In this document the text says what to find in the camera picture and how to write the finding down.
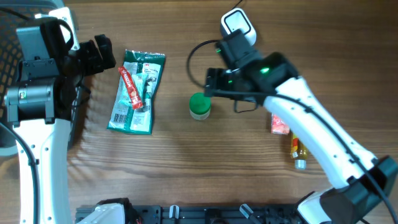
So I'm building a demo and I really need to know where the Knorr stock cube jar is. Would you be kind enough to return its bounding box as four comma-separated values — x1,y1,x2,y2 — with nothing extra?
189,93,211,120

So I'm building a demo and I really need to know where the green 3M product package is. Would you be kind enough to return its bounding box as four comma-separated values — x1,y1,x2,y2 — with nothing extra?
107,50,165,134

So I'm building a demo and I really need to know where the red Nescafe stick sachet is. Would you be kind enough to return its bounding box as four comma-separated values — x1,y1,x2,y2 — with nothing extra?
118,67,144,110

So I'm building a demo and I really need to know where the red white stock cube packet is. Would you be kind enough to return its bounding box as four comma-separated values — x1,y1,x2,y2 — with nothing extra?
271,113,290,135

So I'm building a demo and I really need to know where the yellow dish soap bottle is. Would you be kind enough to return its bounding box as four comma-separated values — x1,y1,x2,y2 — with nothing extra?
290,133,308,170

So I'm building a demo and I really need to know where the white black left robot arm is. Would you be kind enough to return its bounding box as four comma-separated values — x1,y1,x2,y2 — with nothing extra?
4,7,116,223

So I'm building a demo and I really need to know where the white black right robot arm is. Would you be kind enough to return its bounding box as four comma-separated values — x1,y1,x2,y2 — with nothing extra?
204,30,397,223

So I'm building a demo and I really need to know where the white barcode scanner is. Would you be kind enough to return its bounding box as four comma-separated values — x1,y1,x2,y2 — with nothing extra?
220,7,257,45

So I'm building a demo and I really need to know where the grey plastic shopping basket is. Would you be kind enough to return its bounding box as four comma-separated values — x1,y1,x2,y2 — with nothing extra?
1,0,78,157

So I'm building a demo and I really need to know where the black left camera cable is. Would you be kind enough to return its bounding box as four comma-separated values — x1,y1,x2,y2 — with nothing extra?
0,123,41,224

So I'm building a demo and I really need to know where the black camera cable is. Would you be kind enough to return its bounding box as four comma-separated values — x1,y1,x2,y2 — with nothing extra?
185,39,398,224
0,123,41,224

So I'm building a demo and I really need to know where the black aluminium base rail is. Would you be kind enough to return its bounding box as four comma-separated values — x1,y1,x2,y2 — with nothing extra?
75,198,306,224

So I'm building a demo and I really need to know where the black right camera cable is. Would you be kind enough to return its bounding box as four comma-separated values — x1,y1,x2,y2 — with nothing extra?
185,39,398,224

